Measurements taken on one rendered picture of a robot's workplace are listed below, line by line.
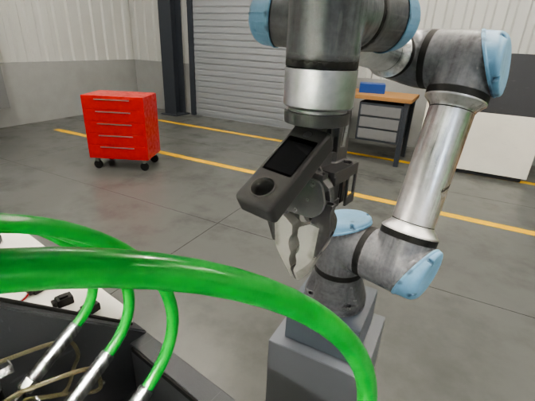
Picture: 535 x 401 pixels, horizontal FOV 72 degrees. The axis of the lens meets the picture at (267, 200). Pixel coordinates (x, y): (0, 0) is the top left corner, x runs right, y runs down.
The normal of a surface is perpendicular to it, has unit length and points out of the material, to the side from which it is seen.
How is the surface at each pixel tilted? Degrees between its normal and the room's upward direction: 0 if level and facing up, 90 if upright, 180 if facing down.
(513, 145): 90
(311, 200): 90
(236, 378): 0
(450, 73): 71
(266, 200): 30
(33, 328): 90
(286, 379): 90
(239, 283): 64
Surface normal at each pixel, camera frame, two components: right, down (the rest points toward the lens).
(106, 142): -0.05, 0.40
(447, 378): 0.04, -0.92
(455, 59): -0.68, -0.05
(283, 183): -0.24, -0.63
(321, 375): -0.47, 0.33
